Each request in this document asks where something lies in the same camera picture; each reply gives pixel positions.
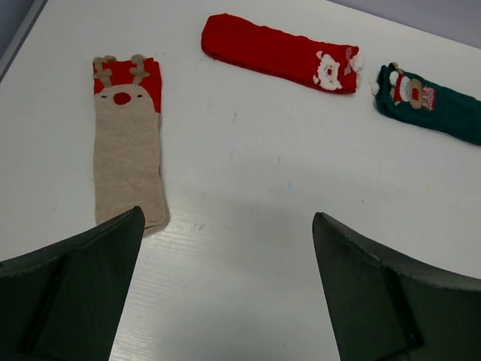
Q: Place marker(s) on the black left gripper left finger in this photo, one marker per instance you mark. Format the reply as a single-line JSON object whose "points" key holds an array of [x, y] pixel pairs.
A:
{"points": [[64, 301]]}

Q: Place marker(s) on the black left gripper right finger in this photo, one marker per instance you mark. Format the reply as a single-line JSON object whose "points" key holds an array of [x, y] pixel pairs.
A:
{"points": [[385, 305]]}

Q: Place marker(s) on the dark green reindeer sock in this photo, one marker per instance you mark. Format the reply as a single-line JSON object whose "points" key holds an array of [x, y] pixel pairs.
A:
{"points": [[411, 99]]}

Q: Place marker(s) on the beige reindeer sock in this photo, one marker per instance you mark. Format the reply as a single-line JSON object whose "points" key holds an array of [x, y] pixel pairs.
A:
{"points": [[127, 152]]}

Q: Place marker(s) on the red santa sock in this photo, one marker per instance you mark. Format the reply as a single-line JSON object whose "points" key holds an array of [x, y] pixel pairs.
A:
{"points": [[331, 68]]}

